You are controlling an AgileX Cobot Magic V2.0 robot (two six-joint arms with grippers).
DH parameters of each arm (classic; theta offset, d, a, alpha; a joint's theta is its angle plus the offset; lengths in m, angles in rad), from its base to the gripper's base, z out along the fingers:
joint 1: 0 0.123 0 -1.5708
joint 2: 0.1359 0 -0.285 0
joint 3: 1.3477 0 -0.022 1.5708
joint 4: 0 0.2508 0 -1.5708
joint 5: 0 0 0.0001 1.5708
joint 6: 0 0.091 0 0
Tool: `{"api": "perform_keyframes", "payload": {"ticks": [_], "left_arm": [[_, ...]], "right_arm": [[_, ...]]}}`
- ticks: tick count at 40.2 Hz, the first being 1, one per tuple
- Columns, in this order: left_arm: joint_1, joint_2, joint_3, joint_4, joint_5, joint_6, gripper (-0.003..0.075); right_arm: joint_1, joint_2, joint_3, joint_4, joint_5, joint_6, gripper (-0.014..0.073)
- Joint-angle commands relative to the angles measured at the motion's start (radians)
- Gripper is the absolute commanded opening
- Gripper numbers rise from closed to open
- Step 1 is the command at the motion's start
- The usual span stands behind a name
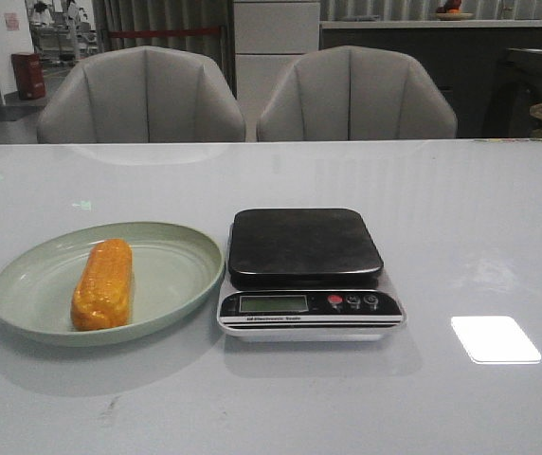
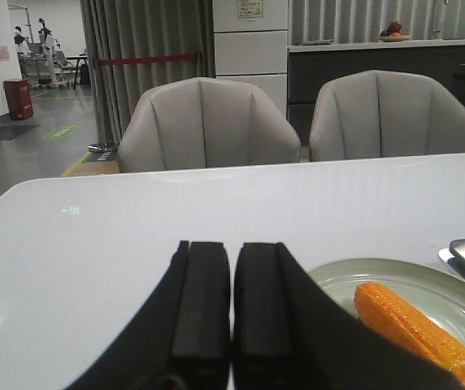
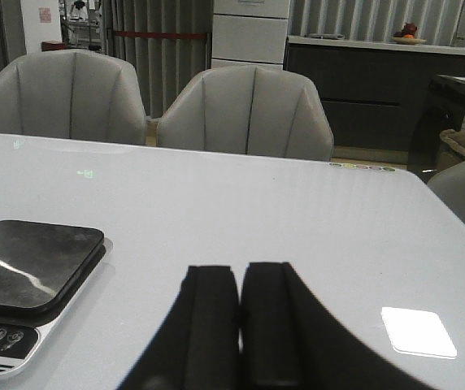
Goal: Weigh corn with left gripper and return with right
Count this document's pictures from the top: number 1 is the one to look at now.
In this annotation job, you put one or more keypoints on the yellow corn cob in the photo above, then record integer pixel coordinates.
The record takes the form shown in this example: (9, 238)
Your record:
(102, 296)

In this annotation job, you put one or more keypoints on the digital kitchen scale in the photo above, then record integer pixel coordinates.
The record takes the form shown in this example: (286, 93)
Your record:
(306, 274)

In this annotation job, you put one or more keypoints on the right grey chair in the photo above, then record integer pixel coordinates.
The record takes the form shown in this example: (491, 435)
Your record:
(355, 93)

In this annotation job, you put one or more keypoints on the grey chair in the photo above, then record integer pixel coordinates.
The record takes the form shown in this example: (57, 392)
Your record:
(355, 93)
(144, 94)

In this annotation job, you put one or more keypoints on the pale green plate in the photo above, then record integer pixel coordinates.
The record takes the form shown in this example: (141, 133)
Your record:
(175, 269)

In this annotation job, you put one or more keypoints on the left grey chair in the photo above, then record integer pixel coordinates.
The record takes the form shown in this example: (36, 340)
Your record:
(144, 94)

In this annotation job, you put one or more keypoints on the white drawer cabinet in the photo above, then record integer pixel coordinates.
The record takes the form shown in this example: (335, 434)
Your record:
(267, 29)

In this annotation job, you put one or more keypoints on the coloured sticker strip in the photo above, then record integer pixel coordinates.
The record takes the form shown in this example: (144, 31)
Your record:
(508, 139)

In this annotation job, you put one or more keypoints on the dark counter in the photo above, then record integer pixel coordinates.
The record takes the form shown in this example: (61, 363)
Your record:
(460, 56)

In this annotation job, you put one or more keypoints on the fruit bowl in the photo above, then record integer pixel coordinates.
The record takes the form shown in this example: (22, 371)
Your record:
(450, 10)

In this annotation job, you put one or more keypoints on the red box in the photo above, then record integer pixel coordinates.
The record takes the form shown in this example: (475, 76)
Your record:
(29, 76)

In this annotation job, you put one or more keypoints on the dark side table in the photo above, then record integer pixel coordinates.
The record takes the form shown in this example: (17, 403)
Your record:
(517, 86)

